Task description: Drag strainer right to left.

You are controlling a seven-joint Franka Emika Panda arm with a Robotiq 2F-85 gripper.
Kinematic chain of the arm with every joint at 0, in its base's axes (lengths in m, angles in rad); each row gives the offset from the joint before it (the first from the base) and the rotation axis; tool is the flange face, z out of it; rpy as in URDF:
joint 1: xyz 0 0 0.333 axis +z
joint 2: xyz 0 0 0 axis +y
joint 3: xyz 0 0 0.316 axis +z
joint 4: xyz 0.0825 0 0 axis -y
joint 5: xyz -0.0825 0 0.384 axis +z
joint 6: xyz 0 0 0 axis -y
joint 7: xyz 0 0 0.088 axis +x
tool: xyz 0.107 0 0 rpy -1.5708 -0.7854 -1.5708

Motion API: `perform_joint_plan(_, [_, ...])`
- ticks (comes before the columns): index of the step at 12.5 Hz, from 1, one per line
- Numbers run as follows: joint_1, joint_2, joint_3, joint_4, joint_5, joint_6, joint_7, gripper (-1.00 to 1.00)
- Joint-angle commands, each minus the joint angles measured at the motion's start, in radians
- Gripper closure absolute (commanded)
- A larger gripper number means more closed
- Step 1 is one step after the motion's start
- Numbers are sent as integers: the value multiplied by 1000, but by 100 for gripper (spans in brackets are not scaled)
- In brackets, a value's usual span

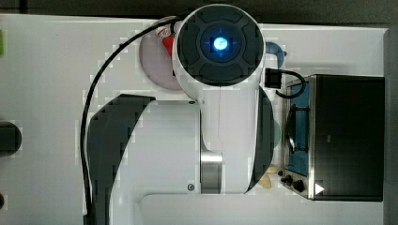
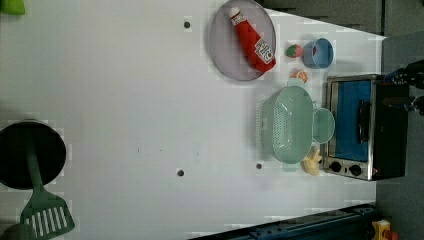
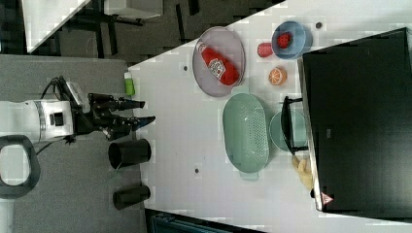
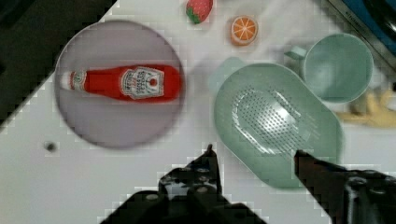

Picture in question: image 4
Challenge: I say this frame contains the toy peeled banana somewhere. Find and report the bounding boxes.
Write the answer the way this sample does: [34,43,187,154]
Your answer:
[335,90,396,129]

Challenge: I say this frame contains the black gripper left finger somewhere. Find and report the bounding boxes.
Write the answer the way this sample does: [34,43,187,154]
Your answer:
[100,146,267,224]

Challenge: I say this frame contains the green mug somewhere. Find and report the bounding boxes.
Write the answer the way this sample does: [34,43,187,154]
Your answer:
[286,33,374,103]

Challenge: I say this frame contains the red ketchup bottle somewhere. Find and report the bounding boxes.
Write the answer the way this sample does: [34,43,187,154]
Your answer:
[61,64,182,104]

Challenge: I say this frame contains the grey round plate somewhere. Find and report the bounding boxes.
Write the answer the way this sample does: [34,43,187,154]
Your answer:
[54,21,185,148]

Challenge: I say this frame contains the toaster oven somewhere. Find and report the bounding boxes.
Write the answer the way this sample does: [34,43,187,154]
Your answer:
[327,0,396,70]

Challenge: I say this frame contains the toy orange half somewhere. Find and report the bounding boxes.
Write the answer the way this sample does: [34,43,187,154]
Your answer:
[230,15,259,46]

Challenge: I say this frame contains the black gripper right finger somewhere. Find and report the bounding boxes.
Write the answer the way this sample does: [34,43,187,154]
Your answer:
[294,150,396,224]

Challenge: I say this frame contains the toy strawberry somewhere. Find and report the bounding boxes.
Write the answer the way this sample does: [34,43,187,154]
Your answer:
[186,0,213,24]

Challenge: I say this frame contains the green plastic strainer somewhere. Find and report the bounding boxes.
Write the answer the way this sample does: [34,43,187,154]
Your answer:
[207,57,344,189]

